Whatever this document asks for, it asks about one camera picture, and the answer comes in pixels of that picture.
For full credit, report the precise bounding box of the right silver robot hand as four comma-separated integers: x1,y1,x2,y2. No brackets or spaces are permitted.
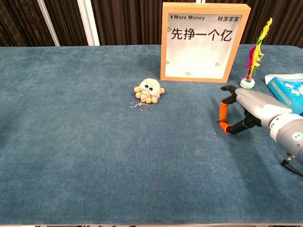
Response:
216,84,293,135

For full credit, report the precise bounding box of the colourful feather shuttlecock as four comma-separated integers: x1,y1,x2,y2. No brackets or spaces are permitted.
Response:
240,17,273,89

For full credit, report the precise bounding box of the wooden framed money box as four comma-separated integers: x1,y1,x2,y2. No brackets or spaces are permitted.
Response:
160,1,252,84

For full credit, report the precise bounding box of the blue table cloth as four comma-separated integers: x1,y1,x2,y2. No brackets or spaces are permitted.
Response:
0,44,303,225

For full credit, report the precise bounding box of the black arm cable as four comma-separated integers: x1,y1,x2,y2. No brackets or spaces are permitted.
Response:
280,153,303,178

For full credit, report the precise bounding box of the plush octopus keychain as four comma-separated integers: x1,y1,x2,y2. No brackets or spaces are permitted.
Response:
129,78,166,112

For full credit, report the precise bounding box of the white partition post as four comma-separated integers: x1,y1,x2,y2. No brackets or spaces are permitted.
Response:
77,0,101,46

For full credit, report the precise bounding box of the thin grey partition post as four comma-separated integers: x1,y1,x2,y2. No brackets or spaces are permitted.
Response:
36,0,61,47

